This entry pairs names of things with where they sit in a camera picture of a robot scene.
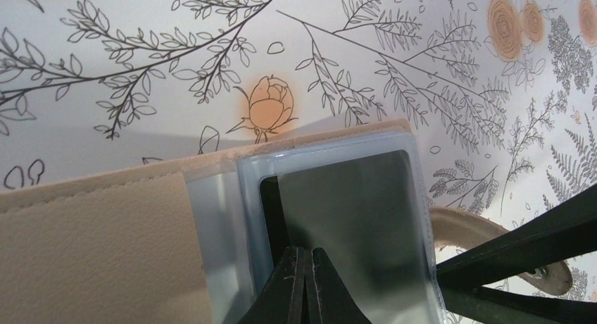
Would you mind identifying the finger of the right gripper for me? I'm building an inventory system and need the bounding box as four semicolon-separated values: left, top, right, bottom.
442;287;596;324

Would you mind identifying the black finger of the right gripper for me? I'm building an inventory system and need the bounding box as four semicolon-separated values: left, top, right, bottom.
436;185;596;287

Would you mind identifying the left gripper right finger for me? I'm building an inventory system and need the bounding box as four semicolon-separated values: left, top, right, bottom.
305;248;370;324

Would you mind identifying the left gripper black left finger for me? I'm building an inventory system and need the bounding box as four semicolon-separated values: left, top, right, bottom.
239;247;306;324

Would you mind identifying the black vip card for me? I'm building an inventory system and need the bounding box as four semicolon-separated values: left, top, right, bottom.
260;151;438;323

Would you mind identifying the beige leather card holder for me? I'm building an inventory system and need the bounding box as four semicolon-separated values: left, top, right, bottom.
0;118;574;324

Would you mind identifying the floral table mat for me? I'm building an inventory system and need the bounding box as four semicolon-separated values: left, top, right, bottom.
1;0;596;304

